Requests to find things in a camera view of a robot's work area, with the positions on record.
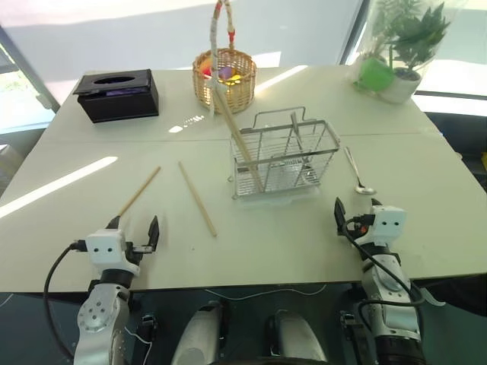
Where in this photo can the green plant in white pot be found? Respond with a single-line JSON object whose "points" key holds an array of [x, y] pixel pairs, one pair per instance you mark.
{"points": [[409, 57]]}

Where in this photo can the orange toy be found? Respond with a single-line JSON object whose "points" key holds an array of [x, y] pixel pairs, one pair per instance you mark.
{"points": [[207, 67]]}

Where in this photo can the metal spoon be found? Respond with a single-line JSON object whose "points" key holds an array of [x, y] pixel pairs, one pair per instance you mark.
{"points": [[355, 171]]}

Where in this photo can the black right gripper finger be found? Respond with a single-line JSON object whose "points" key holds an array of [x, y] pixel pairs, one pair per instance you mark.
{"points": [[339, 214], [376, 202]]}

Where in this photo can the grey rounded shell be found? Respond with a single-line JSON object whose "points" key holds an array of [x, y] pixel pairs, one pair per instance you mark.
{"points": [[298, 336], [198, 334]]}

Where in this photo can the purple toy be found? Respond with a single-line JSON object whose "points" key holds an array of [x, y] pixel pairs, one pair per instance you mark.
{"points": [[227, 71]]}

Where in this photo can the wooden chopstick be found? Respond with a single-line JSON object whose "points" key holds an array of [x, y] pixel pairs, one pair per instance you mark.
{"points": [[140, 190], [197, 198], [239, 138]]}

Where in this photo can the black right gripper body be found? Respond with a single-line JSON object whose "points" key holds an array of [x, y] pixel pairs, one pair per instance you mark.
{"points": [[359, 232]]}

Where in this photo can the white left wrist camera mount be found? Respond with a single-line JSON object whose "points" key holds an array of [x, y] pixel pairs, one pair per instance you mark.
{"points": [[108, 247]]}

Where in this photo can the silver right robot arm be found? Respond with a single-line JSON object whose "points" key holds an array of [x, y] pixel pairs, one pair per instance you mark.
{"points": [[392, 304]]}

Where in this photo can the green plant in green wrap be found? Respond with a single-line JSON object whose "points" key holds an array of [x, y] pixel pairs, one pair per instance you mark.
{"points": [[374, 72]]}

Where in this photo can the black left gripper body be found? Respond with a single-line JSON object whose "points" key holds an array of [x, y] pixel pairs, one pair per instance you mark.
{"points": [[134, 255]]}

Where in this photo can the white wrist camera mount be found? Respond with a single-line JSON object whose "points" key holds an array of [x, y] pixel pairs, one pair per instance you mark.
{"points": [[388, 226], [108, 247]]}

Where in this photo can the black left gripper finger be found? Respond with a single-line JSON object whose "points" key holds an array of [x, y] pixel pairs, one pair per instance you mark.
{"points": [[114, 223], [153, 232]]}

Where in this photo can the yellow toy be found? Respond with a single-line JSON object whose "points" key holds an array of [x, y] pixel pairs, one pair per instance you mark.
{"points": [[235, 80]]}

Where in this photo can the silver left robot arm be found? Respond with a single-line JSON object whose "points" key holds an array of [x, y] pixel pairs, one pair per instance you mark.
{"points": [[99, 315]]}

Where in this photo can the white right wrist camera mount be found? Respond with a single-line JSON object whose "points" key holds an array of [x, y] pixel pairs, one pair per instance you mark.
{"points": [[388, 226]]}

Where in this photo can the black tissue box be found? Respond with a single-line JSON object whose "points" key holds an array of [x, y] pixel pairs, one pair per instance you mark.
{"points": [[116, 99]]}

